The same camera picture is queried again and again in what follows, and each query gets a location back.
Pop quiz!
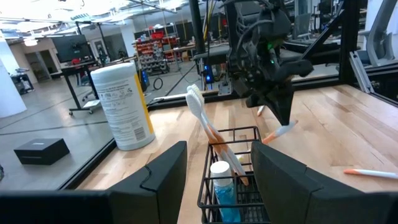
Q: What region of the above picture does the black monitor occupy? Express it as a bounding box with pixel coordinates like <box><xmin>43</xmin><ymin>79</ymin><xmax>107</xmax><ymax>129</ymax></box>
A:
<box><xmin>50</xmin><ymin>34</ymin><xmax>93</xmax><ymax>64</ymax></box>

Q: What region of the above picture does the black box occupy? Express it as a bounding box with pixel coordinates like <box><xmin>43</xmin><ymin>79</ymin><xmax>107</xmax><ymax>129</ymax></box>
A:
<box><xmin>13</xmin><ymin>138</ymin><xmax>71</xmax><ymax>166</ymax></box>

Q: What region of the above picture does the black rolling desk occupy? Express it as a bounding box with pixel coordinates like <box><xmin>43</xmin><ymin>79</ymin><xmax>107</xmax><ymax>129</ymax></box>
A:
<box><xmin>60</xmin><ymin>58</ymin><xmax>137</xmax><ymax>116</ymax></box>

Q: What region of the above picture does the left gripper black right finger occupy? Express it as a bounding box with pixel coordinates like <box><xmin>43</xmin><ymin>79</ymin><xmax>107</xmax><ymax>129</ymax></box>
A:
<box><xmin>251</xmin><ymin>141</ymin><xmax>324</xmax><ymax>224</ymax></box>

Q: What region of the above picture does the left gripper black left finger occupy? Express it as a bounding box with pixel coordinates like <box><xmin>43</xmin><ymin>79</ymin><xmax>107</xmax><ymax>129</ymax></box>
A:
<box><xmin>107</xmin><ymin>140</ymin><xmax>188</xmax><ymax>224</ymax></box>

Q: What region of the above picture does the white wipes canister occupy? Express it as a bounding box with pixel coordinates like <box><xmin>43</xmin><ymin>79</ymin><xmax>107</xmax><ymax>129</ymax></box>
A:
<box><xmin>90</xmin><ymin>62</ymin><xmax>156</xmax><ymax>152</ymax></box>

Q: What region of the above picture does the shelf with red bins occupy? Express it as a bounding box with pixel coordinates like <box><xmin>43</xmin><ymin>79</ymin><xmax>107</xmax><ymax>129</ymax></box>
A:
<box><xmin>133</xmin><ymin>30</ymin><xmax>181</xmax><ymax>75</ymax></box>

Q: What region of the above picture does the black wire caddy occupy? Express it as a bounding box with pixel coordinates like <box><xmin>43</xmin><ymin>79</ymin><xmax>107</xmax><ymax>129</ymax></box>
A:
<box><xmin>197</xmin><ymin>126</ymin><xmax>271</xmax><ymax>224</ymax></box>

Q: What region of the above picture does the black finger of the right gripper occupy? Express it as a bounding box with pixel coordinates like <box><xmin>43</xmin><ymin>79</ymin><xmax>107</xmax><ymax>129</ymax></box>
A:
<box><xmin>278</xmin><ymin>88</ymin><xmax>295</xmax><ymax>126</ymax></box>
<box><xmin>264</xmin><ymin>92</ymin><xmax>289</xmax><ymax>126</ymax></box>

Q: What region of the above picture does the blue mouthwash bottle white cap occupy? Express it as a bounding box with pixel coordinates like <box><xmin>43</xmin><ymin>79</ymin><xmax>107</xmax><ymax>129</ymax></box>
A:
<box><xmin>210</xmin><ymin>160</ymin><xmax>242</xmax><ymax>223</ymax></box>

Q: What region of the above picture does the black cart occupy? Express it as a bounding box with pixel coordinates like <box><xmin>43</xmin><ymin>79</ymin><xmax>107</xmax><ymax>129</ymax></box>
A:
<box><xmin>10</xmin><ymin>73</ymin><xmax>35</xmax><ymax>95</ymax></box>

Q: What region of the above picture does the black computer tower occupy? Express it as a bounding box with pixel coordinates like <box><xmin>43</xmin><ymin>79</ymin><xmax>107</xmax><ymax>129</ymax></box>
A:
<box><xmin>203</xmin><ymin>63</ymin><xmax>215</xmax><ymax>85</ymax></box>

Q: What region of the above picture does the silver aluminium bracket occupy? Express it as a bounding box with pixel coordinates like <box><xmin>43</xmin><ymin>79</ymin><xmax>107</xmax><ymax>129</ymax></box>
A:
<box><xmin>348</xmin><ymin>50</ymin><xmax>376</xmax><ymax>94</ymax></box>

